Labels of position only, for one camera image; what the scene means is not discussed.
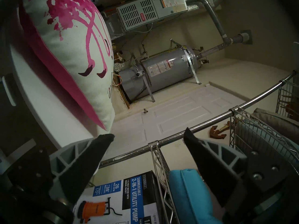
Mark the tan seat cushion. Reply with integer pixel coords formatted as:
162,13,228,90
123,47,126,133
252,107,299,143

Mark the grey furnace cabinet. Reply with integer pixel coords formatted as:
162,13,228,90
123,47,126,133
103,0,189,41

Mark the grey flue pipe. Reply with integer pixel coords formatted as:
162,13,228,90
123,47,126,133
185,0,251,46

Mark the teal tufted seat cushion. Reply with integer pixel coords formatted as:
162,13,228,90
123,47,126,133
168,168,225,224

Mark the red yellow wire loop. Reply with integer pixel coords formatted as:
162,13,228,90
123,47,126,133
113,73,123,88

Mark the pink flamingo throw cushion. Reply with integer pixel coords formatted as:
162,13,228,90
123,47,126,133
19,0,115,132

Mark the utility pump cardboard box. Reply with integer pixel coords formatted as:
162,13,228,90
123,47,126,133
73,171,164,224

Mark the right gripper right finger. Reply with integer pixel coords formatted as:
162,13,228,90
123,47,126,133
183,127,289,217

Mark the chrome wire shelf rack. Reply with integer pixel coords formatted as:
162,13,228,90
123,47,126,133
99,71,299,224

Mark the grey water heater tank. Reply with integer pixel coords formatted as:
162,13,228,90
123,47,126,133
117,45,203,103

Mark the brown hanging ornament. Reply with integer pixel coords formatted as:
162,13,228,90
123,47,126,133
209,120,238,140

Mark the light blue seat cushion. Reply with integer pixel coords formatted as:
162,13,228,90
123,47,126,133
234,122,299,161

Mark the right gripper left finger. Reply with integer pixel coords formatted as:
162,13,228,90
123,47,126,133
7,134,116,206

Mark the white folding table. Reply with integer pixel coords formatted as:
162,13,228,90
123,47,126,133
0,43,100,177

